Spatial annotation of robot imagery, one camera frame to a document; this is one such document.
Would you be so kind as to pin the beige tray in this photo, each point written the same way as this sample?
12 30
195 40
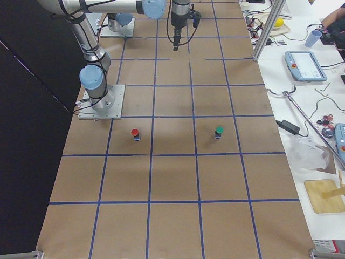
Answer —
262 17

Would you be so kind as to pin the black power adapter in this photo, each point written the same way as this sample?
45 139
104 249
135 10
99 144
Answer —
289 127

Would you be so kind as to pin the blue teach pendant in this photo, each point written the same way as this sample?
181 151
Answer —
304 66
339 138

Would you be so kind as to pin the aluminium frame post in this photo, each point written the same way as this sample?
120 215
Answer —
270 22

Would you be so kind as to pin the clear plastic bag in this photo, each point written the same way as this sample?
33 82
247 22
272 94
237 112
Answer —
304 155

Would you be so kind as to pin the wooden cutting board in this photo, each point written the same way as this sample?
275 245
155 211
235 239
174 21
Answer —
324 196

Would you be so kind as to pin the red push button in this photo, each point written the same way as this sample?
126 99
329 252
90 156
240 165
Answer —
135 134

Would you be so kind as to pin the metal walking cane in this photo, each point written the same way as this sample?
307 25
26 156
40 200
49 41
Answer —
288 95

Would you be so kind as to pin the blue plastic cup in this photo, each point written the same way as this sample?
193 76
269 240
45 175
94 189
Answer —
313 37

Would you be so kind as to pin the yellow lemon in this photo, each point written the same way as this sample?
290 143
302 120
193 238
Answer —
279 23

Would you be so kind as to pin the green push button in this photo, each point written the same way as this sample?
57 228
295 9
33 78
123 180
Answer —
218 132

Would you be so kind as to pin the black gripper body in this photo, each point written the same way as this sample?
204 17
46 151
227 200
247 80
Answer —
178 20

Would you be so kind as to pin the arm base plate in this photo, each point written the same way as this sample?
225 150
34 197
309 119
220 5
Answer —
109 107
118 28

